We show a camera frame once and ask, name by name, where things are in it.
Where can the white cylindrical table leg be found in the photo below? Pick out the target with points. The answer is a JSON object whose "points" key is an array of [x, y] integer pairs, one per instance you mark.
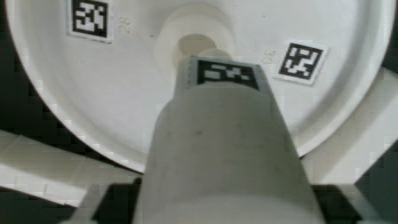
{"points": [[224, 176]]}

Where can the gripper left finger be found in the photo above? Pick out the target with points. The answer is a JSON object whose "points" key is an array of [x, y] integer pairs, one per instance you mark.
{"points": [[107, 205]]}

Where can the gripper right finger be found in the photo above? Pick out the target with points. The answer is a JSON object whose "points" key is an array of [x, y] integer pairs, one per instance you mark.
{"points": [[345, 206]]}

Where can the white front fence bar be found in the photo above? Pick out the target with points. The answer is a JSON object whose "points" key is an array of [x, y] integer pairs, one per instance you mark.
{"points": [[52, 173]]}

